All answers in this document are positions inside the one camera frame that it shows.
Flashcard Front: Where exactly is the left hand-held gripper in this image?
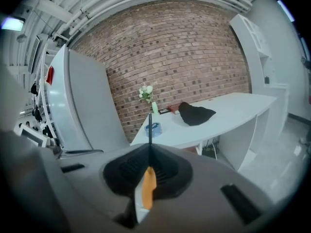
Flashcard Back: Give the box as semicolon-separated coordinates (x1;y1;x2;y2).
14;123;150;232

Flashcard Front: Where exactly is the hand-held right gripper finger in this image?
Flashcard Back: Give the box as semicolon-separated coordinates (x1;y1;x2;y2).
145;144;276;232

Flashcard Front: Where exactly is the orange handled screwdriver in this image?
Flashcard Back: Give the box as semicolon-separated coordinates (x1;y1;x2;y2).
141;113;157;210

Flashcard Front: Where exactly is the white desk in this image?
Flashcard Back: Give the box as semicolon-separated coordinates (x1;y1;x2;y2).
130;92;277;172

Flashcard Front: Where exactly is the black cloth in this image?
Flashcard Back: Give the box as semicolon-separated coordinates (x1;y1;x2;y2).
178;101;217;127

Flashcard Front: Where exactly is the silver refrigerator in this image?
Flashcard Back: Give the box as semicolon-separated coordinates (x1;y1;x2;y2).
45;44;129;152

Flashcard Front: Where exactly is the grey tape roll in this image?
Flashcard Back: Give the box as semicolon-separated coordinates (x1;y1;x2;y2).
144;122;163;137

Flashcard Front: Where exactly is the black bag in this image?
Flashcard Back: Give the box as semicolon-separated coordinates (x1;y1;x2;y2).
33;104;43;122

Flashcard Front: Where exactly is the red book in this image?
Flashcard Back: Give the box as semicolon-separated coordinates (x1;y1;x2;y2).
166;104;182;115

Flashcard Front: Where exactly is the vase with white flowers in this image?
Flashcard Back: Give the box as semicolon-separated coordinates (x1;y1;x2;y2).
138;84;154;103

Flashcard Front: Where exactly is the red tag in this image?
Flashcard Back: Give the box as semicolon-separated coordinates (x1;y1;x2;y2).
46;66;54;86

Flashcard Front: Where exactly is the white metal shelf rack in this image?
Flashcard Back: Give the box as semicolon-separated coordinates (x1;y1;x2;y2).
29;34;61;145

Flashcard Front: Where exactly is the white cabinet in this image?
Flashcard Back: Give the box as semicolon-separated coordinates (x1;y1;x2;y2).
228;14;290;131

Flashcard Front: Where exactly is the long ceiling light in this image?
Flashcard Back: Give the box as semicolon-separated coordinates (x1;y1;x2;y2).
1;17;26;31
276;0;295;22

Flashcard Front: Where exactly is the bundle of white ceiling pipes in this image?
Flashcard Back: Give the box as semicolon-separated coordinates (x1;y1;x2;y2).
52;0;251;41

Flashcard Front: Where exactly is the short white cable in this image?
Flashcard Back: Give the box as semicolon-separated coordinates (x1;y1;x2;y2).
210;141;219;159

